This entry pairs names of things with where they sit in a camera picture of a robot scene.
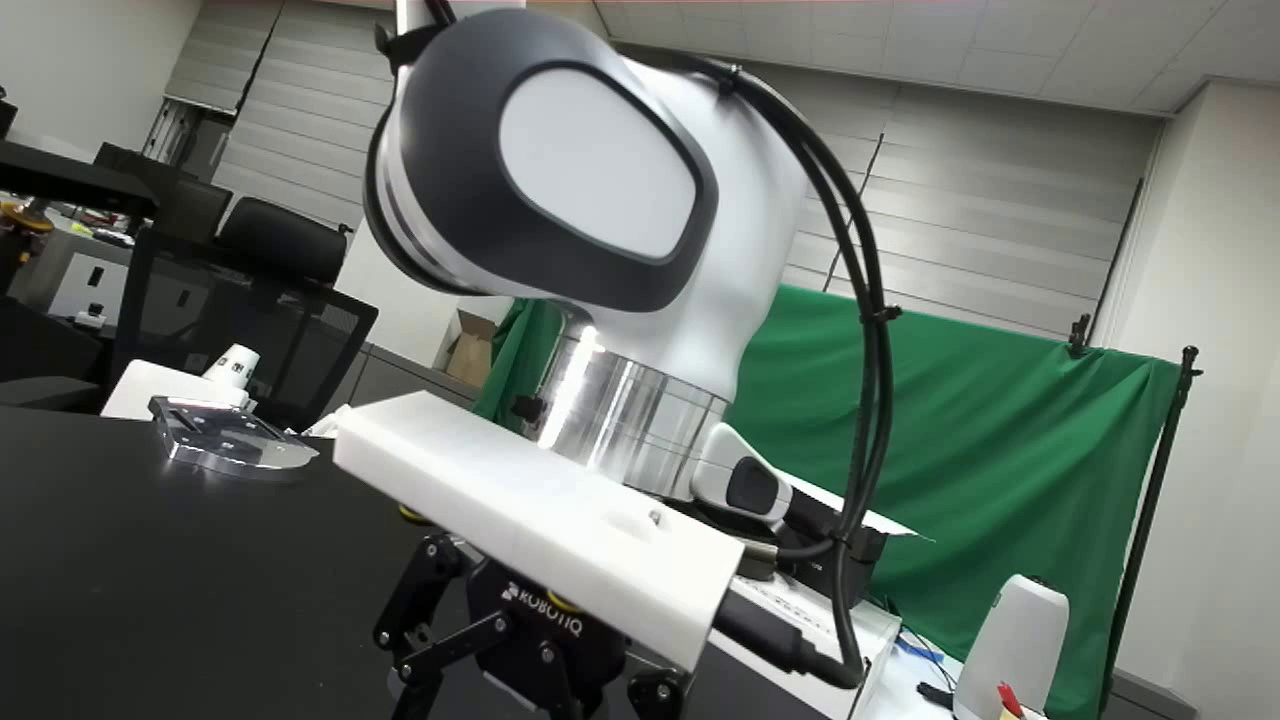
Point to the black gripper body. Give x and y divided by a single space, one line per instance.
552 659

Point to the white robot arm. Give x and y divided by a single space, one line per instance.
530 157

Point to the black office chair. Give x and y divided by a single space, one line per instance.
221 268

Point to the white plastic bottle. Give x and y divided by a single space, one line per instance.
1019 645

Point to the green backdrop cloth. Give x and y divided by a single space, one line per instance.
1011 455

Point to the black backdrop stand pole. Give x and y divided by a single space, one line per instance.
1147 508

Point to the white wrist camera mount plate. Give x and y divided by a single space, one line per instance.
619 555

